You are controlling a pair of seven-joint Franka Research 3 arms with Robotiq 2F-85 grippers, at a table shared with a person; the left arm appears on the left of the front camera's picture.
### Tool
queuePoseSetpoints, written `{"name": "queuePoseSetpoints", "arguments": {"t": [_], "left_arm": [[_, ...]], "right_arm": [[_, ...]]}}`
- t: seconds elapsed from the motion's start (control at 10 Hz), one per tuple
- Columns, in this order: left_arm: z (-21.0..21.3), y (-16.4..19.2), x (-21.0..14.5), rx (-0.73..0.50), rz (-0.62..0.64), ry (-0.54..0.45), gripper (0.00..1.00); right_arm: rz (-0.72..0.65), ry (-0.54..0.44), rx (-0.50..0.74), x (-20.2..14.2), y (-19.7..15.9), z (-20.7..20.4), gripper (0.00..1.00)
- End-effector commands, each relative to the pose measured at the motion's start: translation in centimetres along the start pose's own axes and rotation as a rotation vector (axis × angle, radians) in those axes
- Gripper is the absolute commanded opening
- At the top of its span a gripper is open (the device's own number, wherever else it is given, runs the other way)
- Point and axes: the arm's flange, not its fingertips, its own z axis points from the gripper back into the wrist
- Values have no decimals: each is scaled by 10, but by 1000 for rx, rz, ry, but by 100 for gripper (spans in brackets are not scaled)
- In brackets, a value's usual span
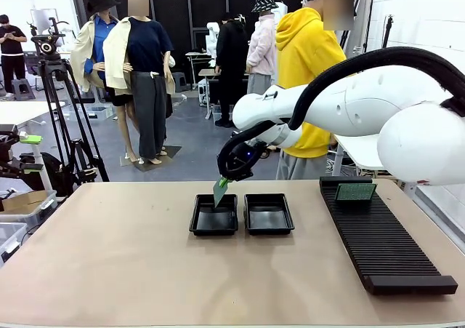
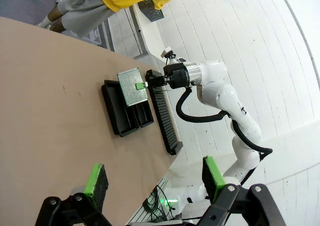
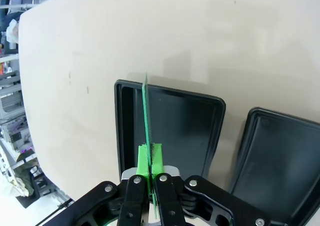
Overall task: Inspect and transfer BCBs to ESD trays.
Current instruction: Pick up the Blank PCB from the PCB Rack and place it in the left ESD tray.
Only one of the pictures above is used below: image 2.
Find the black slotted board rack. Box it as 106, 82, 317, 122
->
144, 69, 183, 156

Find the dark coiled cable bundle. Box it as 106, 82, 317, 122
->
142, 184, 176, 221

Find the grey perforated metal plate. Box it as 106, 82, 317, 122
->
138, 0, 166, 23

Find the green perforated circuit board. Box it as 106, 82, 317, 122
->
116, 67, 149, 108

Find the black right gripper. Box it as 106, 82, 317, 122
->
134, 61, 193, 90

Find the large black plastic tray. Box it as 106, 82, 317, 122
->
100, 80, 139, 138

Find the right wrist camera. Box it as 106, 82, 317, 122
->
161, 46, 176, 63

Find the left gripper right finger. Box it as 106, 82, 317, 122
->
197, 155, 287, 226

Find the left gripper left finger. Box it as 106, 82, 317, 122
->
34, 163, 113, 226

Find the white side table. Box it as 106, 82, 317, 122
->
107, 3, 173, 69

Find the small black plastic tray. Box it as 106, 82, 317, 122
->
129, 99, 154, 128

